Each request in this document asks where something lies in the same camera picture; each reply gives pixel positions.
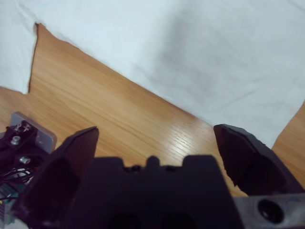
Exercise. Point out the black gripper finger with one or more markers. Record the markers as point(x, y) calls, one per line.
point(54, 181)
point(250, 164)

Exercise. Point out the white mount plate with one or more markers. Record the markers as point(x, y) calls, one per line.
point(45, 140)

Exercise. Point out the small electronics module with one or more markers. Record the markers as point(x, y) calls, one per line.
point(12, 190)

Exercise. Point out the white t-shirt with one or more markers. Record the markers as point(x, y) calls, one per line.
point(166, 47)

